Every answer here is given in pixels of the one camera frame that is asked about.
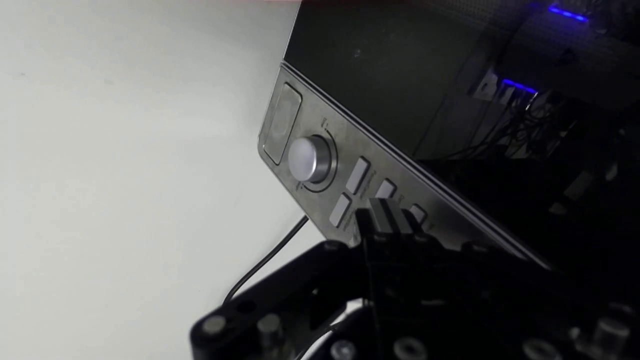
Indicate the silver microwave oven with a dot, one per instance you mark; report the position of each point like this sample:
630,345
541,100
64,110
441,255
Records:
373,67

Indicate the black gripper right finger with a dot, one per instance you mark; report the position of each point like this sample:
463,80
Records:
400,247

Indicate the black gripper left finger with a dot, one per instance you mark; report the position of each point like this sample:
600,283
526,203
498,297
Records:
293,281

